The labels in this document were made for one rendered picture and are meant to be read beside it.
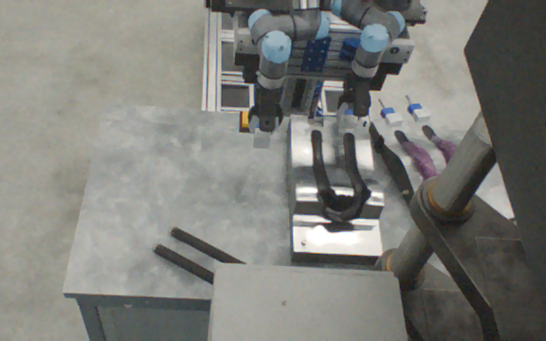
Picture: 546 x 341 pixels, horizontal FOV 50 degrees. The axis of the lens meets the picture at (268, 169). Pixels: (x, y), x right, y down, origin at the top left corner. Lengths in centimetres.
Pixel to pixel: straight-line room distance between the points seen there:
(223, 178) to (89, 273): 50
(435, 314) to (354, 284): 28
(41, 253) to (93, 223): 93
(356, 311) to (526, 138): 41
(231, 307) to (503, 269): 42
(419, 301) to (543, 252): 60
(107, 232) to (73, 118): 144
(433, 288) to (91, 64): 255
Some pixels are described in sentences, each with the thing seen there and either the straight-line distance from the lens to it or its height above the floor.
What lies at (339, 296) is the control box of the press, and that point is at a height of 147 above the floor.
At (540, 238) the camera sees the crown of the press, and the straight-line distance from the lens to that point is 64.
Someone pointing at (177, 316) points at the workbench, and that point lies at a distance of 185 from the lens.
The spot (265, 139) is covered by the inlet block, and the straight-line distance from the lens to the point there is 179.
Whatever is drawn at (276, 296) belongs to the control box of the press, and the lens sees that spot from 93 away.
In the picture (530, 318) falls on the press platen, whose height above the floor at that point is 154.
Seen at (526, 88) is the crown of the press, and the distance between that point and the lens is 68.
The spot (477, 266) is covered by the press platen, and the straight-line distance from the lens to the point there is 98.
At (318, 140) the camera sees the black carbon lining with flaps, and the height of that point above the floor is 88.
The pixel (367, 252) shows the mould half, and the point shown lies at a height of 86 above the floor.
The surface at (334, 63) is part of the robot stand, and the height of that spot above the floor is 77.
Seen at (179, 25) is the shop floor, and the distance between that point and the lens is 363.
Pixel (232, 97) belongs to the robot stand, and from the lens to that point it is 292.
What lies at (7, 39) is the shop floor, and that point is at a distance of 362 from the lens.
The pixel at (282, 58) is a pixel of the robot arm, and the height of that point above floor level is 127.
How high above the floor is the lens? 231
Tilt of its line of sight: 52 degrees down
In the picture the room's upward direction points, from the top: 11 degrees clockwise
